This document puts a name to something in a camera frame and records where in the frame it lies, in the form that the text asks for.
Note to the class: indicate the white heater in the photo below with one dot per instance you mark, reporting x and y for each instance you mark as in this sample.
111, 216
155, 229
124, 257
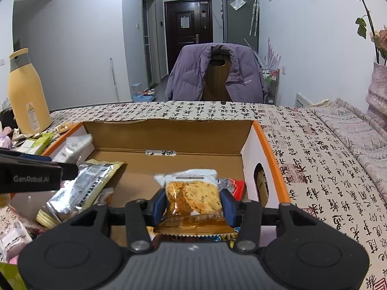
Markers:
301, 100

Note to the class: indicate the orange cardboard box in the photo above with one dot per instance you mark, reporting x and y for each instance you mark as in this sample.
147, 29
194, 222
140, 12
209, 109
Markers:
181, 139

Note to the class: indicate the small brown sachet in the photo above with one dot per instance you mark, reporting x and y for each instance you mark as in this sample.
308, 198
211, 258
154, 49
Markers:
66, 127

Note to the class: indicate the red wrapper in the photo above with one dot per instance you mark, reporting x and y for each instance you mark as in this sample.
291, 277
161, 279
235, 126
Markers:
237, 188

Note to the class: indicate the wooden chair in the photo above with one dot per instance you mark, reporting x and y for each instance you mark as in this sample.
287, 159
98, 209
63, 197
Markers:
216, 81

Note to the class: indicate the orange cookie wrapper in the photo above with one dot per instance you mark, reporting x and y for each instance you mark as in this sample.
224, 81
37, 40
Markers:
193, 199

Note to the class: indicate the pale crumpled plastic bag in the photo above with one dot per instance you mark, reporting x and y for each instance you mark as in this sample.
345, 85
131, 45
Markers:
5, 137

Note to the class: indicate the grey refrigerator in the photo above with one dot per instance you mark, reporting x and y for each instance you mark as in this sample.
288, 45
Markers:
238, 24

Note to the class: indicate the white pole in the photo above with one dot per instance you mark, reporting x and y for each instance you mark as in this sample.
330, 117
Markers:
113, 78

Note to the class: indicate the grey interior door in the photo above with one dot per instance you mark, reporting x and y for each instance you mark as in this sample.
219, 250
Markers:
148, 42

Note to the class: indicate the purple padded jacket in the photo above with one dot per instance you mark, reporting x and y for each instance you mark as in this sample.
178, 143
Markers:
184, 78

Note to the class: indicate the white crinkled wrapper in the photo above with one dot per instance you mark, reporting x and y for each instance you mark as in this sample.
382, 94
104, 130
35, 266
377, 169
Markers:
74, 148

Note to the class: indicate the pink quilted blanket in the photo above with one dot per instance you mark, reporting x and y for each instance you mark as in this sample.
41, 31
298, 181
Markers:
356, 133

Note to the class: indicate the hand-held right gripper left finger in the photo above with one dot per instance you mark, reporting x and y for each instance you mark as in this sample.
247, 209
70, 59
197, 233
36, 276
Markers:
158, 207

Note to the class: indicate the storage cart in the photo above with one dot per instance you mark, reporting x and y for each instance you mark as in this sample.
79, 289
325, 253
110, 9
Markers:
270, 86

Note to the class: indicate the pink textured vase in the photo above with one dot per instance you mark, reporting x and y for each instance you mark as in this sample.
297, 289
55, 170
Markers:
378, 96

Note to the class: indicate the yellow thermos bottle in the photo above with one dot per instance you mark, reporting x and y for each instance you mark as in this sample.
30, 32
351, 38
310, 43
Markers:
28, 96

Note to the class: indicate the silver green-edged wrapper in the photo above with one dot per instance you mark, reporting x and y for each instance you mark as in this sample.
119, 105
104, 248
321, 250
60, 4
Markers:
87, 184

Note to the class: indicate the dark bag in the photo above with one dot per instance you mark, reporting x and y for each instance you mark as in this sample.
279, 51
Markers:
7, 119

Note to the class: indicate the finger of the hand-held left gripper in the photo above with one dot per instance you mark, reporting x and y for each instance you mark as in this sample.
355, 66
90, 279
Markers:
69, 171
36, 157

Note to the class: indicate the blue pet bowl stand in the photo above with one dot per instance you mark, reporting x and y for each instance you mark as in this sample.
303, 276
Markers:
143, 95

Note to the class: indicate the dark entrance door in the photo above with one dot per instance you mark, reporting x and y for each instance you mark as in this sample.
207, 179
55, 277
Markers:
187, 48

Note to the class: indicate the folded white umbrella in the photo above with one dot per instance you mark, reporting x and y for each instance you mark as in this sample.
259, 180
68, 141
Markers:
254, 15

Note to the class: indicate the clear plastic pouch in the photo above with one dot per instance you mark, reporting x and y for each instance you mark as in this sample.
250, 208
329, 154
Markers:
238, 3

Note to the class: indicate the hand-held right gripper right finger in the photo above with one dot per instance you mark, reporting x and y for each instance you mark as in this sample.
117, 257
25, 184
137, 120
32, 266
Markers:
228, 208

